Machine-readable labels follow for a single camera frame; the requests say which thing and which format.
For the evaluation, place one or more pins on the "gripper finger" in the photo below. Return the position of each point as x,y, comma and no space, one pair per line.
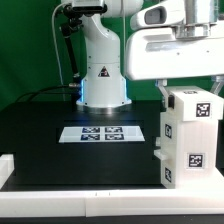
218,83
161,85

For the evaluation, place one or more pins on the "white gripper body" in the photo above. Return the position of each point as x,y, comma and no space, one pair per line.
157,54

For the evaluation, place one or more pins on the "white cabinet body box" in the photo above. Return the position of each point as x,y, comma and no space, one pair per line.
195,155

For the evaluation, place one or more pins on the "white cabinet top block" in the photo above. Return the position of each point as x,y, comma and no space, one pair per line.
191,103

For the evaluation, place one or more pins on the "white cabinet door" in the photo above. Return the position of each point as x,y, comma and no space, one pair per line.
165,150

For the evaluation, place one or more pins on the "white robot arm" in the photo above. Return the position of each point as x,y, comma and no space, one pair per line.
125,40

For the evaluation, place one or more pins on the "white fiducial marker sheet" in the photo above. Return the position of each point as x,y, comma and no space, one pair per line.
101,134

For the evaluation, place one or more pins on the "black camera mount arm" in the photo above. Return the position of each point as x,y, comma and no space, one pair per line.
74,12

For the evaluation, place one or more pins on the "white L-shaped obstacle wall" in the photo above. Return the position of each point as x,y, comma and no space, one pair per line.
111,202

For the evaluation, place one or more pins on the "white wall piece left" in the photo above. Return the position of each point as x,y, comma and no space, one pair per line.
6,168

